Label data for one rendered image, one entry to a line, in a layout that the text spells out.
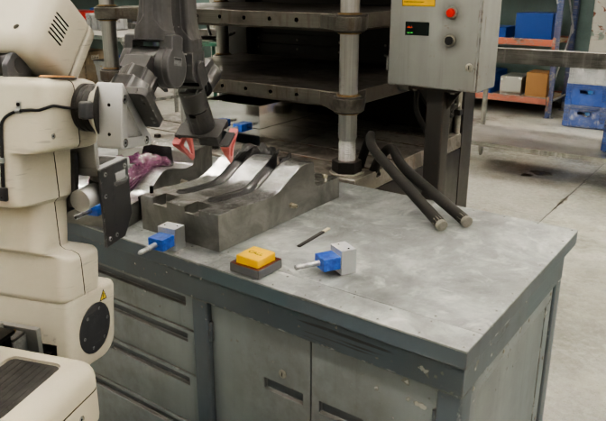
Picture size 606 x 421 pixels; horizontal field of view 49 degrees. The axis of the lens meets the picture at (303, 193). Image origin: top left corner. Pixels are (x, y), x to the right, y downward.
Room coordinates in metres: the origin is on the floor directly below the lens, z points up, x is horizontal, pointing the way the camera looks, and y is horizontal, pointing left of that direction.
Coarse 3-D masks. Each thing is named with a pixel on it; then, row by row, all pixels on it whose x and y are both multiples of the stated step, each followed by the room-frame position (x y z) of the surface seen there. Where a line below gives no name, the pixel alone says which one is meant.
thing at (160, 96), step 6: (132, 24) 7.38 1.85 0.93; (126, 30) 7.24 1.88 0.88; (132, 30) 7.24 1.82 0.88; (96, 36) 6.61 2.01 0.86; (120, 36) 6.42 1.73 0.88; (174, 90) 6.81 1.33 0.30; (156, 96) 6.69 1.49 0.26; (162, 96) 6.68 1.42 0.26; (168, 96) 6.72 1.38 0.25; (174, 96) 6.78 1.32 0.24; (174, 102) 6.82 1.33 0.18
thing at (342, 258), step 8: (336, 248) 1.29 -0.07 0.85; (344, 248) 1.29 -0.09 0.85; (352, 248) 1.29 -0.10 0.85; (320, 256) 1.28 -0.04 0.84; (328, 256) 1.28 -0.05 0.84; (336, 256) 1.28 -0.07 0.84; (344, 256) 1.27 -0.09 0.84; (352, 256) 1.28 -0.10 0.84; (296, 264) 1.25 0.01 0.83; (304, 264) 1.26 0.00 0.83; (312, 264) 1.26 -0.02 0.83; (320, 264) 1.27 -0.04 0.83; (328, 264) 1.26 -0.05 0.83; (336, 264) 1.27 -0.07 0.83; (344, 264) 1.27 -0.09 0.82; (352, 264) 1.28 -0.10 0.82; (344, 272) 1.27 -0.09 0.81; (352, 272) 1.28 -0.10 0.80
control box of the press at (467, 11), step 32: (416, 0) 2.08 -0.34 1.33; (448, 0) 2.02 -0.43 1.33; (480, 0) 1.96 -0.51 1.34; (416, 32) 2.08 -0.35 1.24; (448, 32) 2.02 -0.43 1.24; (480, 32) 1.97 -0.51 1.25; (416, 64) 2.07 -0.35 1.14; (448, 64) 2.01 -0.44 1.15; (480, 64) 1.98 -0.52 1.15; (416, 96) 2.21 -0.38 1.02; (448, 96) 2.09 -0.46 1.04; (448, 128) 2.11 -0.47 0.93
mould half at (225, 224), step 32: (224, 160) 1.76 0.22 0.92; (256, 160) 1.72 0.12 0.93; (288, 160) 1.70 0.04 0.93; (160, 192) 1.56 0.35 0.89; (224, 192) 1.58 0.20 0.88; (256, 192) 1.58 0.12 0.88; (288, 192) 1.60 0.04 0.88; (320, 192) 1.72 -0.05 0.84; (160, 224) 1.51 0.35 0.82; (192, 224) 1.44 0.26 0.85; (224, 224) 1.41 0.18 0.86; (256, 224) 1.50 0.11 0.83
